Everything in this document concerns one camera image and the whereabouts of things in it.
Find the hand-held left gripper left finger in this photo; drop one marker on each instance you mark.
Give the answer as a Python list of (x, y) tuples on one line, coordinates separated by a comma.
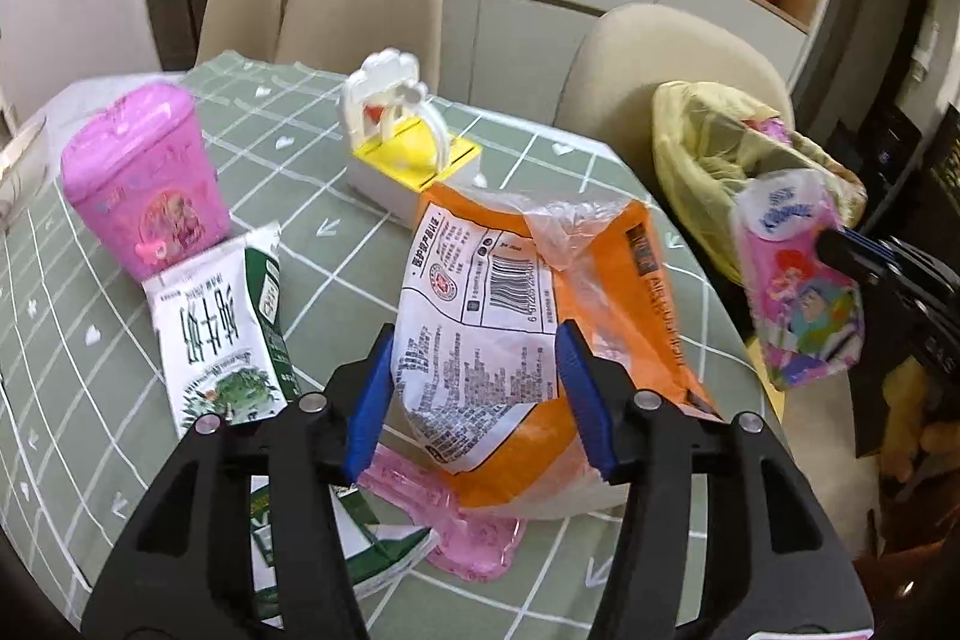
[(367, 415)]

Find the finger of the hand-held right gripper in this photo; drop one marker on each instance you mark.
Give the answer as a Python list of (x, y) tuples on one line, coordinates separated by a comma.
[(851, 254)]

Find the beige chair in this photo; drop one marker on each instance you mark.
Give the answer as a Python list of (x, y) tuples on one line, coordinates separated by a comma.
[(360, 10), (660, 55), (240, 10)]

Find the white green milk carton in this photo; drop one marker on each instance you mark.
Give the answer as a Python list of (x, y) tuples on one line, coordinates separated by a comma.
[(210, 340), (379, 554)]

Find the green grid tablecloth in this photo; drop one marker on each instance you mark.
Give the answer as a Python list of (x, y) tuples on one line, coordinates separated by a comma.
[(315, 130)]

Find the pink toy box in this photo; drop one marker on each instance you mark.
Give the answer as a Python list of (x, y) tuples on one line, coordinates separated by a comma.
[(142, 183)]

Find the pink tissue pack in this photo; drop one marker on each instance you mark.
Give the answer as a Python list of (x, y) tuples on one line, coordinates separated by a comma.
[(795, 310)]

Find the pink translucent wrapper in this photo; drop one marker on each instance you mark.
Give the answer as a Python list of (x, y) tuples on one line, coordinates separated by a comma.
[(465, 535)]

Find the yellow plastic bag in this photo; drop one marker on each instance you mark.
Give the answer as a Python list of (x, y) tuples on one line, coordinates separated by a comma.
[(690, 160)]

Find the white yellow toy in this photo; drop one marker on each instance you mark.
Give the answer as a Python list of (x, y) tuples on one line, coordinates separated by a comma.
[(397, 160)]

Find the orange white packet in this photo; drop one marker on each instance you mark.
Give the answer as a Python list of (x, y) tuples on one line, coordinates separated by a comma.
[(480, 310)]

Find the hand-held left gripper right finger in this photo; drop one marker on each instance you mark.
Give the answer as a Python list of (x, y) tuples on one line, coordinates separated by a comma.
[(589, 407)]

